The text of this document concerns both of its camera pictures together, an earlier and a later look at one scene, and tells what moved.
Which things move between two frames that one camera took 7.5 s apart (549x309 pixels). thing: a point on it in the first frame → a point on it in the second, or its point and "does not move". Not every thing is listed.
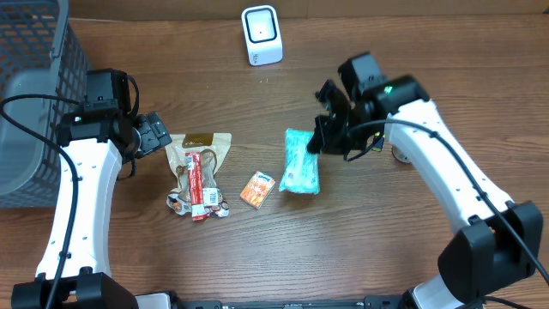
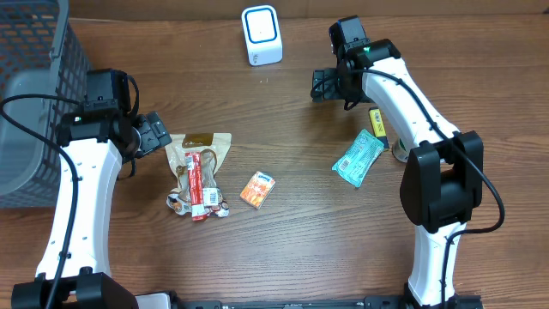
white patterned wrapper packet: x=214 y=202 does not move
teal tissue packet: x=301 y=173 → x=358 y=160
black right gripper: x=339 y=124 → x=320 y=86
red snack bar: x=193 y=164 does not move
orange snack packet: x=257 y=190 does not move
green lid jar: x=400 y=155 does not move
